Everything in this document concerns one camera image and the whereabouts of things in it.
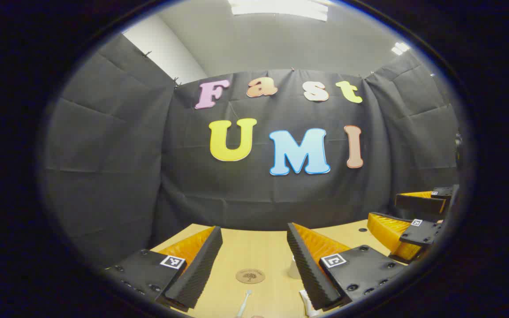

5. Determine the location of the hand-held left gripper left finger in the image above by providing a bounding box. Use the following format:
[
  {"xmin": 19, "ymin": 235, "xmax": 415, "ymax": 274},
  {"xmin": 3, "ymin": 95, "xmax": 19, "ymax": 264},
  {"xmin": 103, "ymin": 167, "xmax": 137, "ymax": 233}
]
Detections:
[{"xmin": 102, "ymin": 225, "xmax": 224, "ymax": 313}]

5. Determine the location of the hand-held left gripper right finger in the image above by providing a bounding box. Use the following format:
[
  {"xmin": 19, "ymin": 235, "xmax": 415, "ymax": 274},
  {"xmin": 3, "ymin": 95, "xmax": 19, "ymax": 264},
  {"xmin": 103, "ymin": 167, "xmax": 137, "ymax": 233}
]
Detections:
[{"xmin": 286, "ymin": 222, "xmax": 407, "ymax": 312}]

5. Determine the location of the white cup with wooden handle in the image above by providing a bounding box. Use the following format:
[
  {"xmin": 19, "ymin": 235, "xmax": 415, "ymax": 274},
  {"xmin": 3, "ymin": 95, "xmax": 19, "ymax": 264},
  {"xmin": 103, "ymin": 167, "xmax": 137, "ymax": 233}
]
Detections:
[{"xmin": 287, "ymin": 257, "xmax": 303, "ymax": 280}]

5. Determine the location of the white toothpaste tube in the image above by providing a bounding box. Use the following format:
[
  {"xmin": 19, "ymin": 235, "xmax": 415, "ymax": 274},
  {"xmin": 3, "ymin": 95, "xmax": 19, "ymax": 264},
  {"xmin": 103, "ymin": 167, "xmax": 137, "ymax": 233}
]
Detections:
[{"xmin": 299, "ymin": 289, "xmax": 323, "ymax": 318}]

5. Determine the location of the round cork coaster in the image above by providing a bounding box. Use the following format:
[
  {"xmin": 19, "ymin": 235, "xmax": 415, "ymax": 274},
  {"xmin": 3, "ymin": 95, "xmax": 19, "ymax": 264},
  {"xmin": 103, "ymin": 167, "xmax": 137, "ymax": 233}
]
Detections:
[{"xmin": 236, "ymin": 268, "xmax": 266, "ymax": 284}]

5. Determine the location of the pale blue toothbrush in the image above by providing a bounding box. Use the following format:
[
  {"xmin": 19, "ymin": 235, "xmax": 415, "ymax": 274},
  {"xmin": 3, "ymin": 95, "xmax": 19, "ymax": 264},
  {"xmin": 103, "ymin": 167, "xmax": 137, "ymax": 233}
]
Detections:
[{"xmin": 236, "ymin": 289, "xmax": 253, "ymax": 318}]

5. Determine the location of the light wooden desktop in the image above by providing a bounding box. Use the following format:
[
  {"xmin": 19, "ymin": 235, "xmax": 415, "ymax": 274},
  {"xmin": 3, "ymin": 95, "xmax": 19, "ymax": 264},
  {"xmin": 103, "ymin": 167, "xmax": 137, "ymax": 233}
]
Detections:
[{"xmin": 148, "ymin": 220, "xmax": 414, "ymax": 318}]

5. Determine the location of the black backdrop cloth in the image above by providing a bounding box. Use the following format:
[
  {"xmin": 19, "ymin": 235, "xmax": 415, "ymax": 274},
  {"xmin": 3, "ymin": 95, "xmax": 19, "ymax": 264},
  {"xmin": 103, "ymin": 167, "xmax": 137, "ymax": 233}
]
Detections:
[{"xmin": 42, "ymin": 33, "xmax": 460, "ymax": 270}]

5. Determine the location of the large ceiling light panel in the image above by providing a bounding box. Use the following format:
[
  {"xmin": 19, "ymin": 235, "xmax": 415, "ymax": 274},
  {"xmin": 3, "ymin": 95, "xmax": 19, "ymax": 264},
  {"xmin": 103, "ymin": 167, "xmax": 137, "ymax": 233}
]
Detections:
[{"xmin": 227, "ymin": 0, "xmax": 330, "ymax": 22}]

